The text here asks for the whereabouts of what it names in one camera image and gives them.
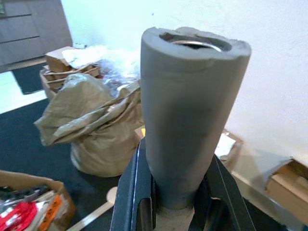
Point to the long beige tape strip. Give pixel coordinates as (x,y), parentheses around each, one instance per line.
(91,216)

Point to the white broom grey bristles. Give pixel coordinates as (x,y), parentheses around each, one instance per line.
(183,108)

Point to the open cardboard box with clutter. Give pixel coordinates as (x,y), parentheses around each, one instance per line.
(60,192)

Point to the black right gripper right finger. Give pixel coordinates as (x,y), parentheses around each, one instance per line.
(223,207)

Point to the red product packet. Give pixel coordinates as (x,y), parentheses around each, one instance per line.
(19,214)

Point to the grey drawer cabinet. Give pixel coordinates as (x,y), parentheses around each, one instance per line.
(31,31)

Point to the small black mat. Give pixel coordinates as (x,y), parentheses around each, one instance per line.
(29,79)

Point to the long torn cardboard box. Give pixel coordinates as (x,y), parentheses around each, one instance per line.
(288,190)

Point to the open brown cardboard tray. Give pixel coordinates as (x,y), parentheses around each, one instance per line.
(55,62)
(48,86)

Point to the olive woven sack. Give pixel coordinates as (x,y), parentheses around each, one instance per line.
(96,134)

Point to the yellow sticky note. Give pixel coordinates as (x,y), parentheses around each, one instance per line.
(143,132)

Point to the sealed cardboard box with labels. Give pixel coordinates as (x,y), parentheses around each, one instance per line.
(226,146)

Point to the clear plastic bags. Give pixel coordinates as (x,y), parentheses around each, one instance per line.
(108,69)

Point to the large black carpet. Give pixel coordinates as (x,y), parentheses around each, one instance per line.
(29,144)

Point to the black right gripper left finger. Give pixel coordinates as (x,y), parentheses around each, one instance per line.
(134,192)

